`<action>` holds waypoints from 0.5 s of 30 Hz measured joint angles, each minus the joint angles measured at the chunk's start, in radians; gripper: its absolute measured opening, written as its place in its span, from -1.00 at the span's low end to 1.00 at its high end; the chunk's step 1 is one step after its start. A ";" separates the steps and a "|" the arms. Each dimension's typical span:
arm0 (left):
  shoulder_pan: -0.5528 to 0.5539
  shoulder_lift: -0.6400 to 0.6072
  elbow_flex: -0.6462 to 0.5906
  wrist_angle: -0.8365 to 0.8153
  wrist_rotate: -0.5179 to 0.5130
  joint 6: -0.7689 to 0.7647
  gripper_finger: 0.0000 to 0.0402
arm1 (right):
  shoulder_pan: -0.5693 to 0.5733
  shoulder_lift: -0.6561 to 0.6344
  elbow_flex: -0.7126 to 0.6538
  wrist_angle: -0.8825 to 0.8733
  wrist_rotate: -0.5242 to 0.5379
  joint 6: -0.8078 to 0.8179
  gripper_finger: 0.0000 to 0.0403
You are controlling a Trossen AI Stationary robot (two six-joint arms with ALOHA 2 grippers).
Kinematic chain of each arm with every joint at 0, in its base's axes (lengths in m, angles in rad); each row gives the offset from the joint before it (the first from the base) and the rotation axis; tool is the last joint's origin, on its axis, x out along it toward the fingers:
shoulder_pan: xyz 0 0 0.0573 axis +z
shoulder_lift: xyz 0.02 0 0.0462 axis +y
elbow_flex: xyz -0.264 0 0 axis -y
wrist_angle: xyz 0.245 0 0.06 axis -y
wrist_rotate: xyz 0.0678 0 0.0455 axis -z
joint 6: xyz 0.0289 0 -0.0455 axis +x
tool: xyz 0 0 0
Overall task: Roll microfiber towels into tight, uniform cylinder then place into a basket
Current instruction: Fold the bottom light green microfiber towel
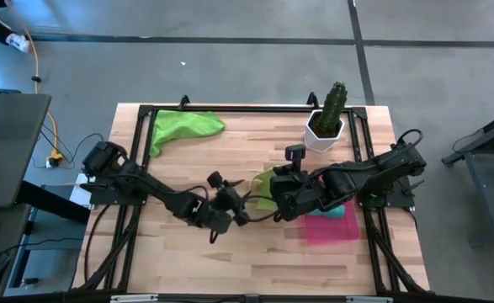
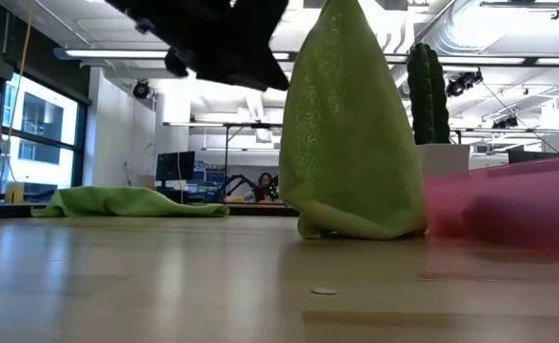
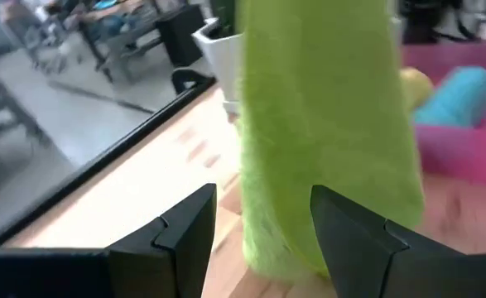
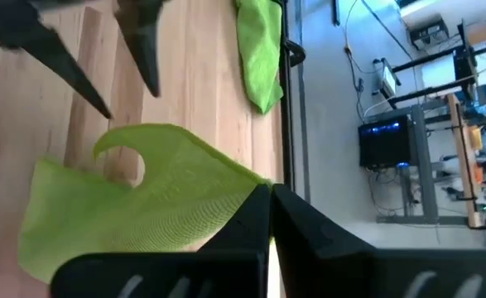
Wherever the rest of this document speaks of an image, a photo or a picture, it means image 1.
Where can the bright green microfiber towel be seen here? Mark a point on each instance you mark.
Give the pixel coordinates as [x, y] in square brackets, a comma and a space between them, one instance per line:
[179, 124]

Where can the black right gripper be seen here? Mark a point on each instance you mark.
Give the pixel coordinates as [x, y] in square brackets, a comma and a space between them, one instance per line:
[293, 193]

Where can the person's white shoe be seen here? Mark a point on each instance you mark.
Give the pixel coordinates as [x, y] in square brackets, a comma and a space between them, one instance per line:
[18, 43]

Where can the lime green microfiber towel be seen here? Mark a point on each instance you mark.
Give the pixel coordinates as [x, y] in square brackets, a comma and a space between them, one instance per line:
[263, 189]

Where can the black metal table frame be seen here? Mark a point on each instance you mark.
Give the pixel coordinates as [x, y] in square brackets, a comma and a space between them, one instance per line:
[251, 109]

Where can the silver metal bracket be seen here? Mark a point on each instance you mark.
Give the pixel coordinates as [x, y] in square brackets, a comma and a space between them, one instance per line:
[134, 298]
[368, 299]

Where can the grey metal stand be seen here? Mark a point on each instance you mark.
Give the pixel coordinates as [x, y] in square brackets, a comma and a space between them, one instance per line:
[484, 189]

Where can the pink plastic basket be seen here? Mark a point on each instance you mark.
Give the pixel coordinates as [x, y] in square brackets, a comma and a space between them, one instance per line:
[330, 229]

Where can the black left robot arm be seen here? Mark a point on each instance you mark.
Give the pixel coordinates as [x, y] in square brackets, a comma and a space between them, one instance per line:
[145, 185]

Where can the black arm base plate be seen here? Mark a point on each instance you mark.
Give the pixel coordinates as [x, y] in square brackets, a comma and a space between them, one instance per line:
[99, 198]
[400, 200]

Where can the dark grey desk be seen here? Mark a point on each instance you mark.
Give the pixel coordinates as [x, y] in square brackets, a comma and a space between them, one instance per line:
[11, 143]

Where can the yellow power plug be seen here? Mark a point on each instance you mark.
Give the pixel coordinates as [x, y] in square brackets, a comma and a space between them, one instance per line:
[54, 160]

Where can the black desk leg beam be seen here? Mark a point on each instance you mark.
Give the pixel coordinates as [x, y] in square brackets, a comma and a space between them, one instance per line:
[53, 202]

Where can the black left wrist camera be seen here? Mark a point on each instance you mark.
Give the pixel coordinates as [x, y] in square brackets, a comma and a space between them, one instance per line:
[215, 179]

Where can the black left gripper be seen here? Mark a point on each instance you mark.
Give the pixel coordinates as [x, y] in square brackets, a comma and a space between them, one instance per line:
[227, 202]

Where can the green cactus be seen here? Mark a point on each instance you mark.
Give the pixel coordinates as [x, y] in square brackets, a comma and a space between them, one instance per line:
[334, 107]

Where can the white hexagonal planter pot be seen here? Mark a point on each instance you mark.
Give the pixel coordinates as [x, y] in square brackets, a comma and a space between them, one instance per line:
[320, 143]

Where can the teal microfiber towel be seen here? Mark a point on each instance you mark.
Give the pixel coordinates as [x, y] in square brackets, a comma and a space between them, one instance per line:
[326, 211]

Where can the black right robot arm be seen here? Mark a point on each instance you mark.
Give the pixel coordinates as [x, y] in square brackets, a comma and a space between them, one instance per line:
[377, 168]

